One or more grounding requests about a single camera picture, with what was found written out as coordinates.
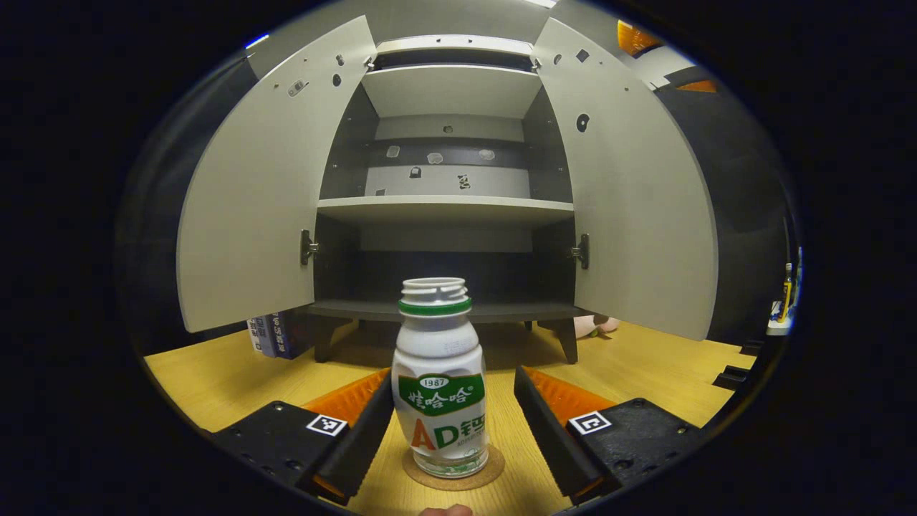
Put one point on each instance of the round cork coaster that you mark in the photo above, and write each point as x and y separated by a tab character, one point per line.
458	485

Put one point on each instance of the white spine book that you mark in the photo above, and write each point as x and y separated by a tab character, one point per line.
254	338

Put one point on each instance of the white drink bottle green label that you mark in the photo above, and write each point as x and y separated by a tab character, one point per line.
438	358

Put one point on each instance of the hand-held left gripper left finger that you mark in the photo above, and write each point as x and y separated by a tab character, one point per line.
362	437

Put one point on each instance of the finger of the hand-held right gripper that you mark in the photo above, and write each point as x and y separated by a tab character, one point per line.
634	37
691	80

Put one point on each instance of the small yellow bottle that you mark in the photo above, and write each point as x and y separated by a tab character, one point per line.
786	294

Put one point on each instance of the grey spine book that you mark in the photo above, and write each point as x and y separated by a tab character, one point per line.
267	337

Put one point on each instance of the grey cabinet door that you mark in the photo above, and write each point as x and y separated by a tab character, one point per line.
630	201
265	201

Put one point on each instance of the dark blue spine book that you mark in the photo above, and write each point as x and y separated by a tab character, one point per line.
285	335

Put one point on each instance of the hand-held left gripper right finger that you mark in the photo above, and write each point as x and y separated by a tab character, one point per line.
548	437

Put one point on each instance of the small ceiling light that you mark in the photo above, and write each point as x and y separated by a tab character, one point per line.
256	41

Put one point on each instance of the pink plush toy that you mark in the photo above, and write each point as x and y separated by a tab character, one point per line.
598	326

